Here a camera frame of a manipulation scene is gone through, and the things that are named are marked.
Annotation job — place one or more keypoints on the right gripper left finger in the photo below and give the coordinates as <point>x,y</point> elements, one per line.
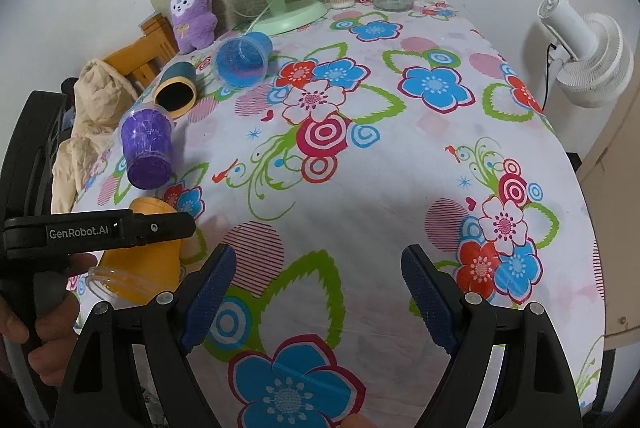
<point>102,388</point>

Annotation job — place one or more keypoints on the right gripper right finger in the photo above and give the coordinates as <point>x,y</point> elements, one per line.
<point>534,388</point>

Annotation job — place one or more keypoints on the orange plastic cup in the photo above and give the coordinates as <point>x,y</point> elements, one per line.
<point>128,277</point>

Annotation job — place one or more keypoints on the purple plastic cup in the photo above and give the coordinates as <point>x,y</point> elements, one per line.
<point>145,132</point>

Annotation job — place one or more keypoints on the teal cup yellow rim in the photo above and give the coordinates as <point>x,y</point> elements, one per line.
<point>177,92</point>

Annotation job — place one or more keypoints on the blue plastic cup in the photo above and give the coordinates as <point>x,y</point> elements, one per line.
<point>242,61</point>

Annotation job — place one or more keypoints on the left human hand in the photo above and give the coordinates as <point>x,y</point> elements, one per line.
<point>56,332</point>

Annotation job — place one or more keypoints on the beige quilted jacket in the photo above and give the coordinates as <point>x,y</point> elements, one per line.
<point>102,96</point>

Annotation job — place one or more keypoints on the wooden chair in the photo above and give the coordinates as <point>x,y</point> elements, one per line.
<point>142,61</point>

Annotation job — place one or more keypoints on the purple plush bunny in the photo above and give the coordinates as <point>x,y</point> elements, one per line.
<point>193,23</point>

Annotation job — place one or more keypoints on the floral tablecloth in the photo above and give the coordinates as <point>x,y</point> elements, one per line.
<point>372,131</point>

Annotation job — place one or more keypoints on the white standing fan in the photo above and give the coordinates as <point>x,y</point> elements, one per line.
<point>592,62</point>

